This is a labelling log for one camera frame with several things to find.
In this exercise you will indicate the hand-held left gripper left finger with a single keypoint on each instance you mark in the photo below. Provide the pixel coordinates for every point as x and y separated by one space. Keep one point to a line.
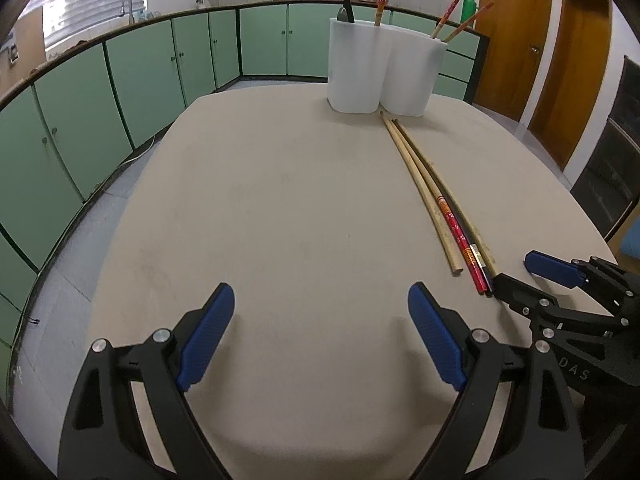
210 332

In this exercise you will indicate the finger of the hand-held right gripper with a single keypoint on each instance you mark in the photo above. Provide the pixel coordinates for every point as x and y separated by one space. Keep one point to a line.
550 267
522 297

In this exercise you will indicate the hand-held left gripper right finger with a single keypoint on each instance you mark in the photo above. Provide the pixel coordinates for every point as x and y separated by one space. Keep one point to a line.
435 335

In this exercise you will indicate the bundle of wooden chopsticks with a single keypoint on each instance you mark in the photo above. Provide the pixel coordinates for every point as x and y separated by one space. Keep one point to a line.
440 180

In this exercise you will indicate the plain wooden chopstick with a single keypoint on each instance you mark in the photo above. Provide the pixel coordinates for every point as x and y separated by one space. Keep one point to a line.
422 185

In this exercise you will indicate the white two-compartment utensil holder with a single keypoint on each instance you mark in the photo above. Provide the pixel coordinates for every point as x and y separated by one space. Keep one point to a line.
380 70

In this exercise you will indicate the blue chair seat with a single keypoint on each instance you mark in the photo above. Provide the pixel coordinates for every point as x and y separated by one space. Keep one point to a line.
632 242

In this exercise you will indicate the dark glass cabinet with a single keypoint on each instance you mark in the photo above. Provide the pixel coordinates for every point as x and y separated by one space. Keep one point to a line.
612 160

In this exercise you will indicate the wooden door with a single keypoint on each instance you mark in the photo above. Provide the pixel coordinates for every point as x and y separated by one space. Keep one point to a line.
510 45
570 80

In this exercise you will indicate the green base cabinets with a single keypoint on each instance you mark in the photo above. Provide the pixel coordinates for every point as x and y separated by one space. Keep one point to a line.
140 85

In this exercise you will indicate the green thermos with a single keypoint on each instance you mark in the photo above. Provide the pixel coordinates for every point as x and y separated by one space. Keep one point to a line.
468 8

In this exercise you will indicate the metal faucet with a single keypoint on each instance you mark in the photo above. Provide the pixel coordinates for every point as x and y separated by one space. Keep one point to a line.
129 2

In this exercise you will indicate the brown cardboard panel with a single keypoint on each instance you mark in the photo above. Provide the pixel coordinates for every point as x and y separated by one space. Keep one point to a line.
27 45

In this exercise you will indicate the window blinds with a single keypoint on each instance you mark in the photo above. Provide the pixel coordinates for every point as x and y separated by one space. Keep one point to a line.
90 0

